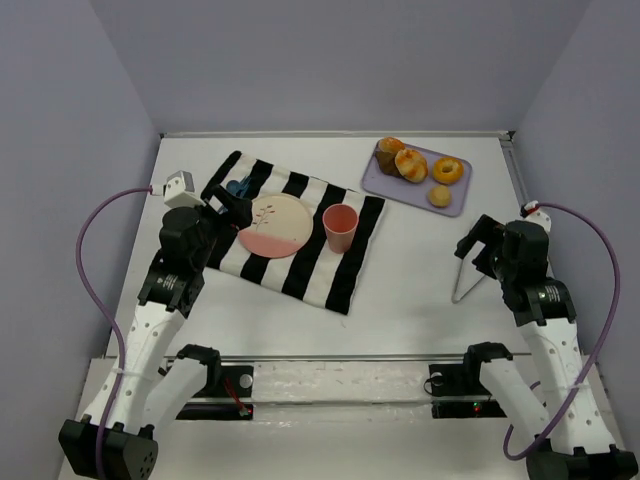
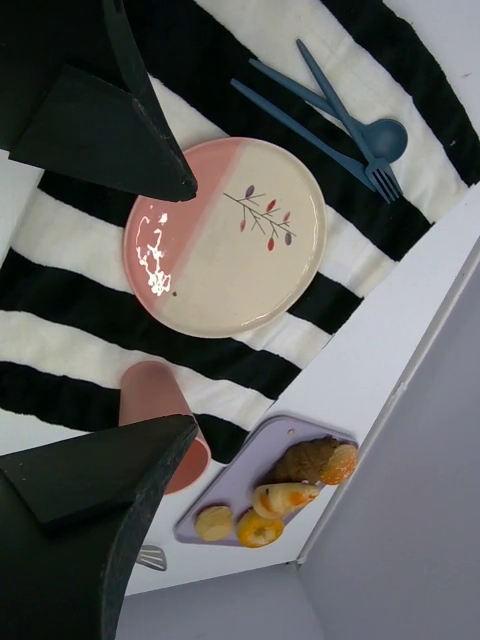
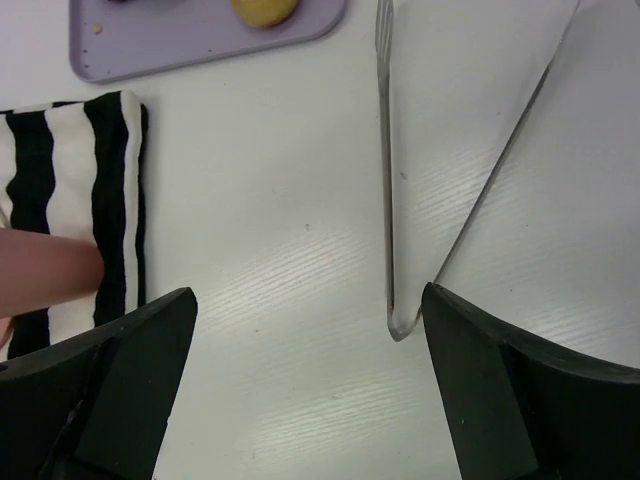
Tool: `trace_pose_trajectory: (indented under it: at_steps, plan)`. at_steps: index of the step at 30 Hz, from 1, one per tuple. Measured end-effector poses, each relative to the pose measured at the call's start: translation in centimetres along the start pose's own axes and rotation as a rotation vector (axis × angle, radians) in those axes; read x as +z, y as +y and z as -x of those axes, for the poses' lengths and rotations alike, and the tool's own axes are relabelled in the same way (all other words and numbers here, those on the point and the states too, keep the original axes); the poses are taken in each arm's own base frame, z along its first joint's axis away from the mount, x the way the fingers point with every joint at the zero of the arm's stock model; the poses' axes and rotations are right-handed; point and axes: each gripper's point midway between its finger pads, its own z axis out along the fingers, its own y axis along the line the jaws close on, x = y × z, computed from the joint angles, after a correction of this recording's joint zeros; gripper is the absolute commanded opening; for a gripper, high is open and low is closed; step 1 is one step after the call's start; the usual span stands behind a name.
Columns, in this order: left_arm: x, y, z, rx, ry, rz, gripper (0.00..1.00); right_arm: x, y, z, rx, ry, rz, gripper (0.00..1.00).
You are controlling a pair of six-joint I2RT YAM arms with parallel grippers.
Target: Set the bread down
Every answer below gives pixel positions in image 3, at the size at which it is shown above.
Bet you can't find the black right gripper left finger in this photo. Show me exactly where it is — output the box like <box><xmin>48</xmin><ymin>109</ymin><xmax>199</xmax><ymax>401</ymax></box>
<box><xmin>1</xmin><ymin>288</ymin><xmax>197</xmax><ymax>479</ymax></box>

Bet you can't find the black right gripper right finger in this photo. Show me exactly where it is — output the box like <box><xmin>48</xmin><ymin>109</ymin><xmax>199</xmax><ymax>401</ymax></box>
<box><xmin>421</xmin><ymin>283</ymin><xmax>639</xmax><ymax>479</ymax></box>

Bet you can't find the small yellow bread roll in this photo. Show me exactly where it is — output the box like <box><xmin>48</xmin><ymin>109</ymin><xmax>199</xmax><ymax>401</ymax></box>
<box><xmin>231</xmin><ymin>0</ymin><xmax>299</xmax><ymax>28</ymax></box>

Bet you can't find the black white striped cloth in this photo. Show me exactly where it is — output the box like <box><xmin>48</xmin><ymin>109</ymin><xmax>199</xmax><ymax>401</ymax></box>
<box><xmin>1</xmin><ymin>90</ymin><xmax>148</xmax><ymax>360</ymax></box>

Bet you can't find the lilac plastic tray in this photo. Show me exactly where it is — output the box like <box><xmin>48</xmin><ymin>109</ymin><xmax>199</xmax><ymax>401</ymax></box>
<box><xmin>69</xmin><ymin>1</ymin><xmax>347</xmax><ymax>84</ymax></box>

